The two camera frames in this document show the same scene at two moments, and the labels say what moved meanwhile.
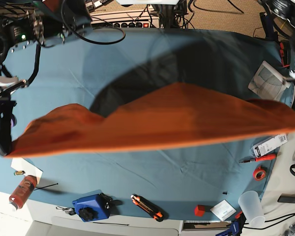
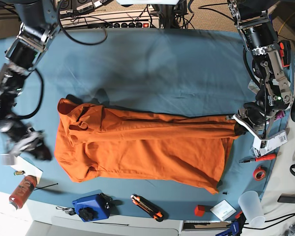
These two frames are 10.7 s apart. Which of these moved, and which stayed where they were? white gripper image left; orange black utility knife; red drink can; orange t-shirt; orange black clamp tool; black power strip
Moved: orange t-shirt; white gripper image left
Stayed: orange black clamp tool; red drink can; black power strip; orange black utility knife
